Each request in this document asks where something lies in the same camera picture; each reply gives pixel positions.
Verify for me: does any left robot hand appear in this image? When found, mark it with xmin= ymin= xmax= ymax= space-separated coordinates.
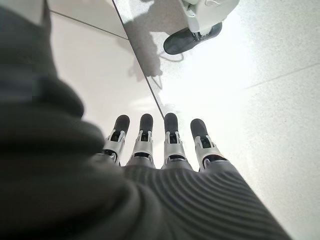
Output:
xmin=0 ymin=4 xmax=293 ymax=240

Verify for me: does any glossy white cabinet front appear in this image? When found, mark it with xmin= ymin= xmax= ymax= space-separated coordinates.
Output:
xmin=47 ymin=0 xmax=166 ymax=166

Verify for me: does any white silver robot leg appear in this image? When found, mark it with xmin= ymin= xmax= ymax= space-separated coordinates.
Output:
xmin=179 ymin=0 xmax=241 ymax=35

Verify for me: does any thin gray floor cable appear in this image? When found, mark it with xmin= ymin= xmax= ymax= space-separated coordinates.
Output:
xmin=159 ymin=51 xmax=185 ymax=63

